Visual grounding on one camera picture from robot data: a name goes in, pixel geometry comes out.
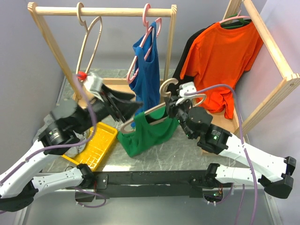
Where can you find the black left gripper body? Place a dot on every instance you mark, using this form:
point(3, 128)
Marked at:
point(107, 108)

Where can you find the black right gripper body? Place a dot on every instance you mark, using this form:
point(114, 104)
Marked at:
point(180, 110)

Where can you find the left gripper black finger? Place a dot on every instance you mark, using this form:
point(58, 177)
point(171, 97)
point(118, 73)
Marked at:
point(118, 95)
point(126, 110)

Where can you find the green tank top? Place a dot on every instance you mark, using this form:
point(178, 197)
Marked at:
point(146, 135)

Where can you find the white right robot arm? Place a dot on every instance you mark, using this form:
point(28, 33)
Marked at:
point(273, 173)

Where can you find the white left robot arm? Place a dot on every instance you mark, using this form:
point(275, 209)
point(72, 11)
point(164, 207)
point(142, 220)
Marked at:
point(19, 185)

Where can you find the blue tank top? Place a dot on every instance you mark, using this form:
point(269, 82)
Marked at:
point(147, 82)

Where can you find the black t-shirt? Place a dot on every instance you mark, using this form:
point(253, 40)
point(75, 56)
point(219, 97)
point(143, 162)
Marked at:
point(194, 61)

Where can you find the yellow plastic basket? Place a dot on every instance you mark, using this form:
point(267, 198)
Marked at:
point(96, 148)

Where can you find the wooden clothes rack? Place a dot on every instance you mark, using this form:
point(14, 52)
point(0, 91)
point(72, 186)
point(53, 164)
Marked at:
point(269, 94)
point(104, 37)

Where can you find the orange t-shirt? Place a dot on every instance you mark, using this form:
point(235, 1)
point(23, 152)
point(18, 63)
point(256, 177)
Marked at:
point(233, 52)

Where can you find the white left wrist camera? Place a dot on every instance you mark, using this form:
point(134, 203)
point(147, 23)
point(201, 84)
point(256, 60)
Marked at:
point(91, 82)

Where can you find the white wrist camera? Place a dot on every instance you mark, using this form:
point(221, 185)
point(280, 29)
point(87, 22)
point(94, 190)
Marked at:
point(91, 82)
point(186, 91)

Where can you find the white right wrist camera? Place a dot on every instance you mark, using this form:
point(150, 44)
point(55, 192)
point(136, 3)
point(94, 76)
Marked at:
point(186, 91)

